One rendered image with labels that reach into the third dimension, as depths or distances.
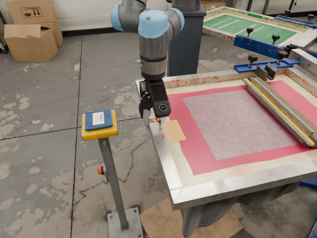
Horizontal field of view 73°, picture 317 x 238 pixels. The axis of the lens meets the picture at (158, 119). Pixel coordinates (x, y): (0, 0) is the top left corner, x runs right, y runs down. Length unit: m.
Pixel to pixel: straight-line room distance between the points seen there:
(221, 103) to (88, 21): 3.84
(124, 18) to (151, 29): 0.17
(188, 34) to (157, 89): 0.65
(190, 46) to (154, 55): 0.69
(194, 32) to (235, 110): 0.52
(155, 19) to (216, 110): 0.47
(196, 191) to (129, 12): 0.54
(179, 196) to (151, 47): 0.38
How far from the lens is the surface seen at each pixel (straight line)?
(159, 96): 0.62
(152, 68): 0.60
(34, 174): 2.09
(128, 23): 0.71
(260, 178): 0.66
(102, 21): 4.51
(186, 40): 1.24
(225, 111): 0.89
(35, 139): 2.38
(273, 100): 0.95
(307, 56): 1.30
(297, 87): 1.19
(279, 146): 0.83
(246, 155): 0.75
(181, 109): 0.86
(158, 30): 0.56
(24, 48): 3.83
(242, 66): 1.14
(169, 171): 0.61
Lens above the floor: 1.51
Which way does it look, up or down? 41 degrees down
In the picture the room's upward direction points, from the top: straight up
